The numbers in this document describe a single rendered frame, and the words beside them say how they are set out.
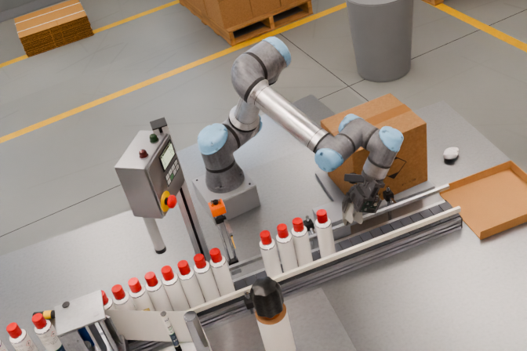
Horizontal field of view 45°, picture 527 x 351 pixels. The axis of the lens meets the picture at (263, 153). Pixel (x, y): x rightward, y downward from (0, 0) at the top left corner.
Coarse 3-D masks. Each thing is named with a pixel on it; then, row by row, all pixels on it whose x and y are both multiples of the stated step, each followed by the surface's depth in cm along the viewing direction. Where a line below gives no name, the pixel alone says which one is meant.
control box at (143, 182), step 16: (144, 144) 179; (160, 144) 178; (128, 160) 174; (144, 160) 173; (128, 176) 174; (144, 176) 172; (160, 176) 178; (176, 176) 187; (128, 192) 178; (144, 192) 176; (160, 192) 178; (176, 192) 188; (144, 208) 181; (160, 208) 180
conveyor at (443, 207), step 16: (432, 208) 223; (448, 208) 221; (400, 224) 220; (432, 224) 217; (352, 240) 218; (368, 240) 216; (320, 256) 214; (352, 256) 212; (304, 272) 211; (240, 288) 209; (224, 304) 205
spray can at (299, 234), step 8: (296, 224) 199; (296, 232) 202; (304, 232) 202; (296, 240) 202; (304, 240) 203; (296, 248) 205; (304, 248) 205; (296, 256) 209; (304, 256) 207; (304, 264) 209
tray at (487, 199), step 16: (480, 176) 236; (496, 176) 236; (512, 176) 235; (448, 192) 234; (464, 192) 233; (480, 192) 231; (496, 192) 230; (512, 192) 229; (464, 208) 226; (480, 208) 225; (496, 208) 224; (512, 208) 222; (480, 224) 219; (496, 224) 218; (512, 224) 215
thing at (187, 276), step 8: (184, 264) 194; (184, 272) 194; (192, 272) 196; (184, 280) 195; (192, 280) 197; (184, 288) 198; (192, 288) 198; (200, 288) 202; (192, 296) 200; (200, 296) 202; (192, 304) 202; (200, 304) 203
